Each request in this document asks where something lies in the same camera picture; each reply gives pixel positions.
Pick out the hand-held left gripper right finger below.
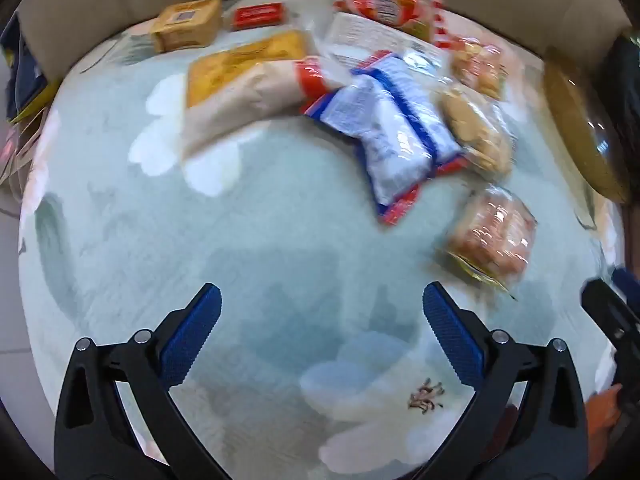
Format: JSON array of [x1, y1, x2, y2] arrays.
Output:
[[414, 281, 590, 480]]

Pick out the orange cake packet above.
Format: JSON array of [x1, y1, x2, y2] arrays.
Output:
[[439, 185, 540, 297]]

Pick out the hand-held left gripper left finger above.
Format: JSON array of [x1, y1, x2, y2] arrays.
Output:
[[54, 282, 232, 480]]

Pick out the yellow square pastry packet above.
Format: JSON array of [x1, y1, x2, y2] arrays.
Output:
[[151, 0, 224, 54]]

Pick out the gold ribbed plate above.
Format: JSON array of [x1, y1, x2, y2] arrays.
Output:
[[542, 47, 632, 206]]

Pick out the clear cookie packet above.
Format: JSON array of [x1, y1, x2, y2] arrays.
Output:
[[439, 84, 516, 182]]

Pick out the blue white snack packet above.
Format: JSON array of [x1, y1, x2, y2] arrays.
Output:
[[302, 50, 468, 227]]

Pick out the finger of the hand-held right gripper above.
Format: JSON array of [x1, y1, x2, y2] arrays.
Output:
[[580, 266, 640, 362]]

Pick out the long white snack packet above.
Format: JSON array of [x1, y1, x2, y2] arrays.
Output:
[[181, 56, 353, 162]]

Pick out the small red snack packet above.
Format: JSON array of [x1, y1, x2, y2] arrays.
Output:
[[231, 2, 292, 32]]

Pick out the white labelled snack packet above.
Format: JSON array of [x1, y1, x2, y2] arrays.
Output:
[[326, 11, 443, 73]]

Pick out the blue bag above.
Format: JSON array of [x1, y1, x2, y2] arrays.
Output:
[[0, 10, 63, 123]]

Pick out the small orange snack packet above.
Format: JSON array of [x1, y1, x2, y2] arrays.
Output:
[[451, 36, 507, 101]]

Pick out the yellow bread packet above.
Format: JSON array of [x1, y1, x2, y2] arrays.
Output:
[[186, 30, 310, 109]]

